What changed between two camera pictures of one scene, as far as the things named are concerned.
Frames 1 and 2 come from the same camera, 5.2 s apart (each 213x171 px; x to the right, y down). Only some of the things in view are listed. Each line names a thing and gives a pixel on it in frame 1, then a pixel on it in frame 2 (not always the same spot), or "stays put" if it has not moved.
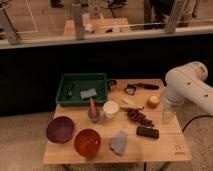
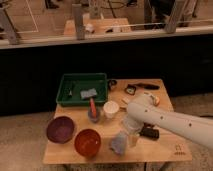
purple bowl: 60,129 stays put
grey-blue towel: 119,143 stays put
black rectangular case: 148,132 stays put
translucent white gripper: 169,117 to 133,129
